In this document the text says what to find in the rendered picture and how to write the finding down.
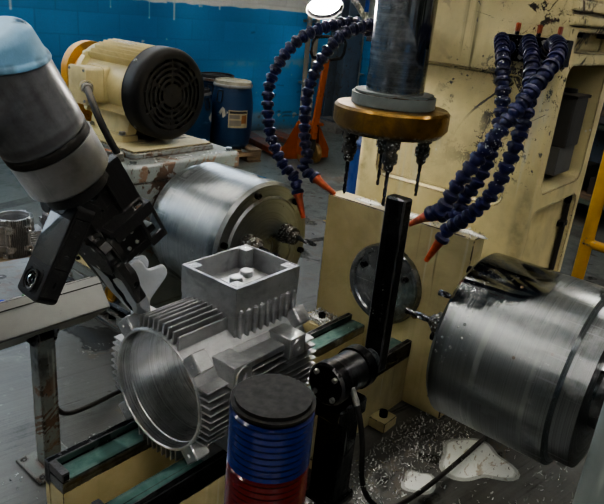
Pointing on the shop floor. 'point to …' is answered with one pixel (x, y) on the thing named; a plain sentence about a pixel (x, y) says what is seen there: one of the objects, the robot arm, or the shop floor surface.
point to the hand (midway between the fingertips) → (137, 311)
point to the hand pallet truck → (308, 123)
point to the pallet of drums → (227, 114)
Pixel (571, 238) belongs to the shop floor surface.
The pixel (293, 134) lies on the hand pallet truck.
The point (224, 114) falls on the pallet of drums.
